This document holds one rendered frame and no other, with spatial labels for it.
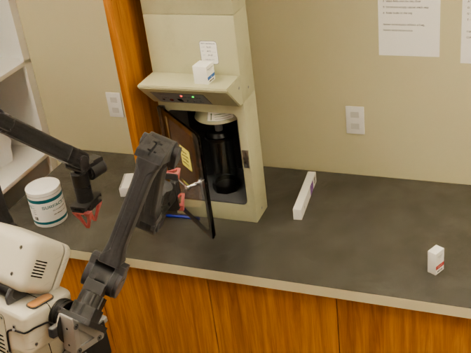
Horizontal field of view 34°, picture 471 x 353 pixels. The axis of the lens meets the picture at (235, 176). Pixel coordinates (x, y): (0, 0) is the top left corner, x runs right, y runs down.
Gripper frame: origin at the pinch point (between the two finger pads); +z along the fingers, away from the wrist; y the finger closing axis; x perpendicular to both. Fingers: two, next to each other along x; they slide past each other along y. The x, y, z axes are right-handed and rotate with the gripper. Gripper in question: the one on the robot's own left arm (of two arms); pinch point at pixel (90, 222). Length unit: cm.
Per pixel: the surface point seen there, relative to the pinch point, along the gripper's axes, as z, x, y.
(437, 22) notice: -45, -102, 76
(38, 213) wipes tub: 9.5, 33.1, 13.5
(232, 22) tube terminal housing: -59, -46, 33
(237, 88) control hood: -38, -46, 30
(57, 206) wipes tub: 8.2, 27.1, 18.1
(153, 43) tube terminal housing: -51, -16, 33
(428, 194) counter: 16, -102, 64
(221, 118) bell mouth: -24, -36, 36
